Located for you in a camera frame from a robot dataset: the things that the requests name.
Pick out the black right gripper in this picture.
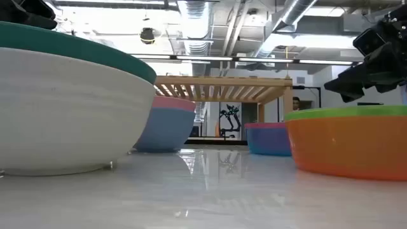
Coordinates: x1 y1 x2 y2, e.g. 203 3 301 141
324 4 407 103

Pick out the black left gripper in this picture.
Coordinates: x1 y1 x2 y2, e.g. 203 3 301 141
0 0 59 31

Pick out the orange bowl with green rim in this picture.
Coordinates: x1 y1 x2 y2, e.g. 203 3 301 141
284 105 407 181

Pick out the white bowl with teal interior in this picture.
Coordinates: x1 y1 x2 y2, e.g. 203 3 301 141
0 20 157 177

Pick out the wooden slatted shelf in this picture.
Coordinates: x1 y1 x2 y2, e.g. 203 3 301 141
153 75 294 123

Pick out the blue bowl with pink rim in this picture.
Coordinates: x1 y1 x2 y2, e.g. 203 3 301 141
133 95 197 153
244 121 293 157

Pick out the long ceiling light strip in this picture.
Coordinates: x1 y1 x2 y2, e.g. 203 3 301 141
131 53 354 66

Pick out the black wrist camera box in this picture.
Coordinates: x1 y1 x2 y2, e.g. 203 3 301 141
352 27 387 57

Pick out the silver ventilation duct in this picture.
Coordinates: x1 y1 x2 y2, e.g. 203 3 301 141
176 0 220 77
254 0 319 59

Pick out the black hanging dome camera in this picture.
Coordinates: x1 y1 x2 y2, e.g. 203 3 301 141
139 27 156 45

